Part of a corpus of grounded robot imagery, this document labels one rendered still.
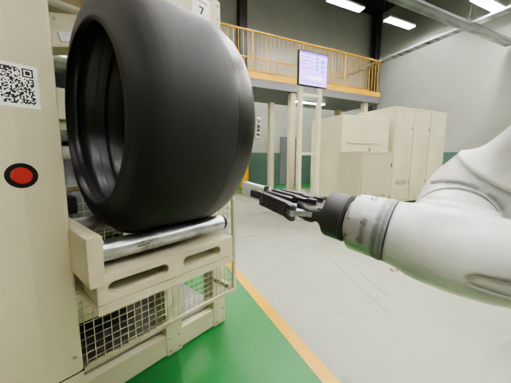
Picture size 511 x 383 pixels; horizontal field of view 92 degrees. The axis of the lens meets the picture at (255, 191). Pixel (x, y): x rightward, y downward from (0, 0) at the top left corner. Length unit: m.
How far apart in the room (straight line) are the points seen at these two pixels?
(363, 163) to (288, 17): 8.99
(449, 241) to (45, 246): 0.67
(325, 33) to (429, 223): 13.47
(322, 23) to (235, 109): 13.22
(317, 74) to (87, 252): 4.52
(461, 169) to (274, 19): 12.05
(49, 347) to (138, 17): 0.67
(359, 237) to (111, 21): 0.58
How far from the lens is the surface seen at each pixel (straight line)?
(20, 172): 0.62
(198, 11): 1.25
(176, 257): 0.65
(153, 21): 0.57
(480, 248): 0.35
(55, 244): 0.65
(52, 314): 0.70
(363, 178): 4.99
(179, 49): 0.54
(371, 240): 0.37
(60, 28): 1.12
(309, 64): 4.71
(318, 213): 0.40
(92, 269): 0.56
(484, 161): 0.47
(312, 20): 13.46
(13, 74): 0.64
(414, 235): 0.35
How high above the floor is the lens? 1.09
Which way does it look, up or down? 7 degrees down
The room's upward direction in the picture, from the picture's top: straight up
